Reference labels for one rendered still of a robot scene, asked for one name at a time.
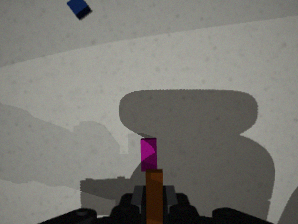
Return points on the orange rod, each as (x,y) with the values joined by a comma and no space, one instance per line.
(154,196)

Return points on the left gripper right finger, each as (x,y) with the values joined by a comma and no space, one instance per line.
(181,212)

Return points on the small dark blue cube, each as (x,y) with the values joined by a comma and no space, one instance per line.
(79,8)

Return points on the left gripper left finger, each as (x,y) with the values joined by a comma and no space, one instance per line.
(131,210)

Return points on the magenta rod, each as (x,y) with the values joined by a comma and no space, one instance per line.
(148,153)

